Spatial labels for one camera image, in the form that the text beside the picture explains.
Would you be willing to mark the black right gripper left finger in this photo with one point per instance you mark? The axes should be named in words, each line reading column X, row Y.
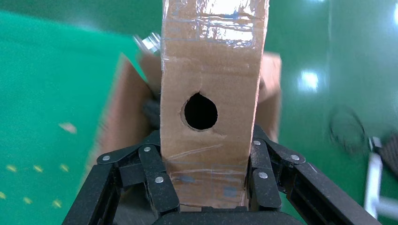
column 102, row 189

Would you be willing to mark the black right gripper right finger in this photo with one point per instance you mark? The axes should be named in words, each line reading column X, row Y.
column 311, row 192

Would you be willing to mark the cardboard box with round hole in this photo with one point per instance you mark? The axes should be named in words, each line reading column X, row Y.
column 211, row 68

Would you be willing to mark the large open cardboard carton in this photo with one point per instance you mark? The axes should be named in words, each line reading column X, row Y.
column 127, row 115

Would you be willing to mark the white metal stand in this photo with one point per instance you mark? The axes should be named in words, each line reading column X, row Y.
column 373, row 186

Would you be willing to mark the green cloth with yellow marks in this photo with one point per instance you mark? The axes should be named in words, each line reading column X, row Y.
column 46, row 77

